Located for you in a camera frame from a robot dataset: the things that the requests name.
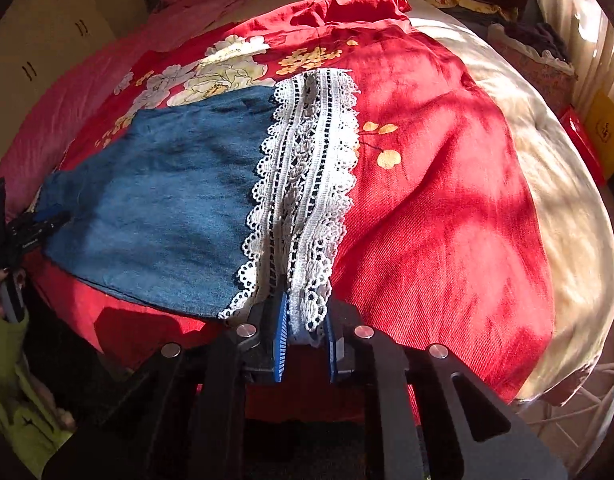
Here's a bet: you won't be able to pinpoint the blue denim lace-trimmed pants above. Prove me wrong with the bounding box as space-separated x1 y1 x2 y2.
39 68 358 344

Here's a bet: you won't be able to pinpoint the green sleeve left forearm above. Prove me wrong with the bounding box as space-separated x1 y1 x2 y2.
0 315 76 478

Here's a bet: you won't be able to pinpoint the cream wardrobe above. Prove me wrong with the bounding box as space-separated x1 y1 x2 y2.
0 0 115 160

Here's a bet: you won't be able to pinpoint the pink blanket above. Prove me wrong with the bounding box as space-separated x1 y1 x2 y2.
0 0 244 220

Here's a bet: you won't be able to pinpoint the yellow box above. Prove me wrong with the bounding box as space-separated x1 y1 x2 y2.
586 91 614 179

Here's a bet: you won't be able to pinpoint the cream curtain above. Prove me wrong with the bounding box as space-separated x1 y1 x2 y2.
537 0 614 118

